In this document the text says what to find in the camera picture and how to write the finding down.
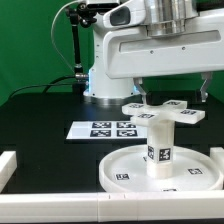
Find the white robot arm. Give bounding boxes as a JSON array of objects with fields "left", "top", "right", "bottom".
[{"left": 84, "top": 0, "right": 224, "bottom": 105}]

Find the white round table top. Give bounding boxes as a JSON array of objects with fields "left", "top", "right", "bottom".
[{"left": 99, "top": 145, "right": 224, "bottom": 192}]

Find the white cross-shaped table base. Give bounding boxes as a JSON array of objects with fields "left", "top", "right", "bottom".
[{"left": 122, "top": 100, "right": 205, "bottom": 127}]

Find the white left fence block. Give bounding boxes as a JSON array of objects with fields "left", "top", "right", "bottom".
[{"left": 0, "top": 151, "right": 17, "bottom": 193}]

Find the white marker tag sheet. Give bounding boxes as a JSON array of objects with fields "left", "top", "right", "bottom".
[{"left": 66, "top": 121, "right": 147, "bottom": 140}]

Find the white right fence block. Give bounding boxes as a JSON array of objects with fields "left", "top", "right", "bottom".
[{"left": 210, "top": 147, "right": 224, "bottom": 176}]

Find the grey cable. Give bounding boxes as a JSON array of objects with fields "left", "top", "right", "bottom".
[{"left": 50, "top": 0, "right": 88, "bottom": 75}]

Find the black cable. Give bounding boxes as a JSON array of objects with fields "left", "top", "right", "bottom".
[{"left": 7, "top": 75, "right": 88, "bottom": 101}]

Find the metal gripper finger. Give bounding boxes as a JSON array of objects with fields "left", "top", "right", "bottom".
[
  {"left": 200, "top": 72, "right": 213, "bottom": 102},
  {"left": 134, "top": 78, "right": 147, "bottom": 104}
]

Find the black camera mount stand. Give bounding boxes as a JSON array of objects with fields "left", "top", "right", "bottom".
[{"left": 66, "top": 3, "right": 96, "bottom": 86}]

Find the white front fence bar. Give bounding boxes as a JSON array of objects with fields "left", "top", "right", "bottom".
[{"left": 0, "top": 190, "right": 224, "bottom": 223}]

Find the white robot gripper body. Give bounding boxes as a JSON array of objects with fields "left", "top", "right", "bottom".
[{"left": 103, "top": 16, "right": 224, "bottom": 79}]

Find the white fence block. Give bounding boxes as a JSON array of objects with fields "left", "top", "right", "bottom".
[
  {"left": 210, "top": 147, "right": 224, "bottom": 176},
  {"left": 0, "top": 151, "right": 17, "bottom": 193}
]

